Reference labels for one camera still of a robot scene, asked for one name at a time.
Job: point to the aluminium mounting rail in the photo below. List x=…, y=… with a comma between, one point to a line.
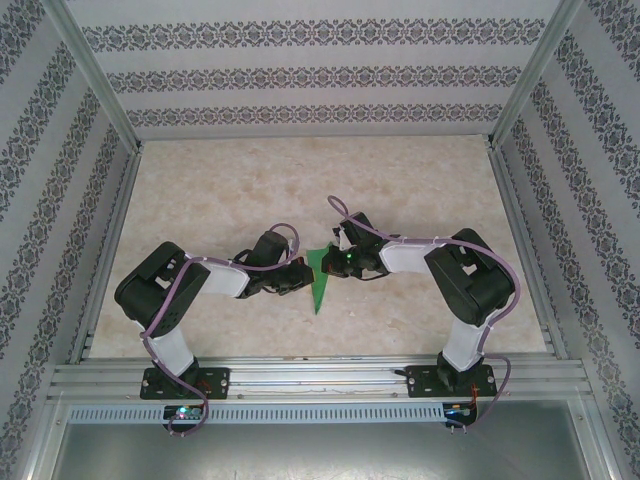
x=320, y=375

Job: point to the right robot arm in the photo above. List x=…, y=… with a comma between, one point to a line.
x=405, y=257

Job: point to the aluminium table side rail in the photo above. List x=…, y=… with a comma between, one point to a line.
x=111, y=250
x=510, y=200

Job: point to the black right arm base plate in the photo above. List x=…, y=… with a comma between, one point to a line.
x=425, y=382

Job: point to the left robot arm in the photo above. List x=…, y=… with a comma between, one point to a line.
x=225, y=280

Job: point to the aluminium frame post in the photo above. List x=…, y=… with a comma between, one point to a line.
x=532, y=75
x=98, y=75

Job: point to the green square paper sheet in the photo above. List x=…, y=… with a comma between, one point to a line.
x=319, y=290

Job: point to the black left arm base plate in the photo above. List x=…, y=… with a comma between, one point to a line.
x=220, y=382

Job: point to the aluminium frame bar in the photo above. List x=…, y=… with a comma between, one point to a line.
x=40, y=440
x=600, y=440

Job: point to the small circuit board with LEDs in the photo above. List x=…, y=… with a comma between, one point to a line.
x=457, y=411
x=182, y=412

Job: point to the grey metal sheet panel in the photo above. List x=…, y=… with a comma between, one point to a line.
x=320, y=455

